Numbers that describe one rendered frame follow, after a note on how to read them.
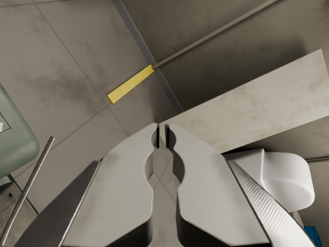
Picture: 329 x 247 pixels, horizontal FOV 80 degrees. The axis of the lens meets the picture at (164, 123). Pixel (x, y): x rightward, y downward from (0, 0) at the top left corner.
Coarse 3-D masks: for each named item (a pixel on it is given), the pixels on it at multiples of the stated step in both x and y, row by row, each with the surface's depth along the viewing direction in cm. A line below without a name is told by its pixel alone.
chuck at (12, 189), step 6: (0, 186) 60; (6, 186) 54; (12, 186) 52; (0, 192) 49; (6, 192) 49; (12, 192) 51; (18, 192) 53; (0, 198) 46; (6, 198) 48; (12, 198) 50; (0, 204) 46; (6, 204) 47; (0, 210) 45
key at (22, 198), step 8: (48, 144) 46; (40, 160) 45; (40, 168) 45; (32, 176) 43; (32, 184) 43; (24, 192) 42; (24, 200) 42; (16, 208) 41; (16, 216) 40; (8, 224) 39; (8, 232) 39; (0, 240) 38
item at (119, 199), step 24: (120, 144) 10; (144, 144) 10; (120, 168) 9; (144, 168) 9; (96, 192) 8; (120, 192) 8; (144, 192) 8; (96, 216) 7; (120, 216) 7; (144, 216) 7; (72, 240) 6; (96, 240) 6; (120, 240) 6; (144, 240) 7
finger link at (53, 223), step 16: (80, 176) 8; (64, 192) 8; (80, 192) 8; (48, 208) 7; (64, 208) 7; (32, 224) 6; (48, 224) 6; (64, 224) 6; (32, 240) 6; (48, 240) 6
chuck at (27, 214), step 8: (16, 200) 50; (8, 208) 47; (24, 208) 52; (32, 208) 56; (0, 216) 45; (8, 216) 46; (24, 216) 50; (32, 216) 53; (0, 224) 44; (16, 224) 47; (24, 224) 49; (0, 232) 44; (16, 232) 46; (8, 240) 44; (16, 240) 46
